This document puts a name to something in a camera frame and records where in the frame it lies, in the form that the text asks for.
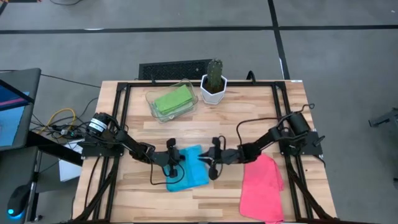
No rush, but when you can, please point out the bright green microfiber towel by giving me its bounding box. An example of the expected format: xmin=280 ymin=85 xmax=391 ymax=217
xmin=153 ymin=84 xmax=193 ymax=116

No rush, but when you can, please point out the clear plastic bin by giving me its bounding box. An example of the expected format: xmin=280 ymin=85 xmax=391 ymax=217
xmin=145 ymin=78 xmax=199 ymax=124

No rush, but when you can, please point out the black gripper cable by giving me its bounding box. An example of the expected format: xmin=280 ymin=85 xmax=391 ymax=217
xmin=150 ymin=154 xmax=186 ymax=186
xmin=217 ymin=135 xmax=228 ymax=180

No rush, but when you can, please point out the green cactus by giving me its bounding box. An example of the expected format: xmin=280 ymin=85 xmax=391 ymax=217
xmin=206 ymin=58 xmax=224 ymax=93

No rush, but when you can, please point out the pink microfiber towel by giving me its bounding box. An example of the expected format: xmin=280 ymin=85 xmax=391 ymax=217
xmin=239 ymin=154 xmax=285 ymax=224

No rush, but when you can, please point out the white plant pot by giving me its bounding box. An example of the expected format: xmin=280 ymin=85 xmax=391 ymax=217
xmin=200 ymin=73 xmax=228 ymax=105

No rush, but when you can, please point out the black computer mouse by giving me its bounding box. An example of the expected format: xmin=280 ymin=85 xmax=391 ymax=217
xmin=6 ymin=183 xmax=32 ymax=219

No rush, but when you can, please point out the white box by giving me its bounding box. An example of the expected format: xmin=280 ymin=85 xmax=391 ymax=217
xmin=58 ymin=139 xmax=85 ymax=182

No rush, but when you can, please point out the grey desk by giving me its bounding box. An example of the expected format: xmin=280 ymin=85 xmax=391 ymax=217
xmin=0 ymin=146 xmax=40 ymax=224

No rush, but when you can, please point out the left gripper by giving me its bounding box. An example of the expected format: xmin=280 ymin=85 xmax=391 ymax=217
xmin=151 ymin=138 xmax=187 ymax=179

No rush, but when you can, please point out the blue microfiber towel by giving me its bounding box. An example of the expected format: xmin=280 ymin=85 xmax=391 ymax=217
xmin=164 ymin=144 xmax=210 ymax=192

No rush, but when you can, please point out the computer monitor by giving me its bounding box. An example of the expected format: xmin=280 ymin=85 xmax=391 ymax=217
xmin=0 ymin=68 xmax=42 ymax=152

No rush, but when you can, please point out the yellow cable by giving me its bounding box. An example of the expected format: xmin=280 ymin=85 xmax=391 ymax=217
xmin=37 ymin=108 xmax=76 ymax=136

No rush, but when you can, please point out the grey stand base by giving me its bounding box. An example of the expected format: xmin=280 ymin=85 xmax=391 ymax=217
xmin=368 ymin=107 xmax=398 ymax=128

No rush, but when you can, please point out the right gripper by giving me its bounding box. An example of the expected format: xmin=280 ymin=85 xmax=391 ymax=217
xmin=198 ymin=137 xmax=246 ymax=180

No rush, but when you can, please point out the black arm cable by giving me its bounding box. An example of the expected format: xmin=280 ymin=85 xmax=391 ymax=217
xmin=236 ymin=117 xmax=280 ymax=147

